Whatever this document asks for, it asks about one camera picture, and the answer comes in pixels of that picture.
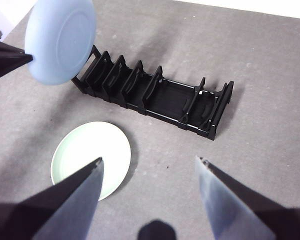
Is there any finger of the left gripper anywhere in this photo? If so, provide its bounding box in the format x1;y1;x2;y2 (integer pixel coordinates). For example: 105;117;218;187
0;36;34;85

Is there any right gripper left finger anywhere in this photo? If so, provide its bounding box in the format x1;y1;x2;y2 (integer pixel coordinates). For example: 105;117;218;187
0;156;105;240

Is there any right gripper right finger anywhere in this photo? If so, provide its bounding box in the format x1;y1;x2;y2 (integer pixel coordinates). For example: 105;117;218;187
194;156;300;240

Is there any blue round plate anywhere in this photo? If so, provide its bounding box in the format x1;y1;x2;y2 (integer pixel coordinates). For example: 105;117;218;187
24;0;97;86

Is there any green round plate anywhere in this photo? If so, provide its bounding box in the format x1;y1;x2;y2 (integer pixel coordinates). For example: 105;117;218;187
50;121;132;202

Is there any black plate rack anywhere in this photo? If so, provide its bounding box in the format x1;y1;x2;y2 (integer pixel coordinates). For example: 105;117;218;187
71;44;235;142

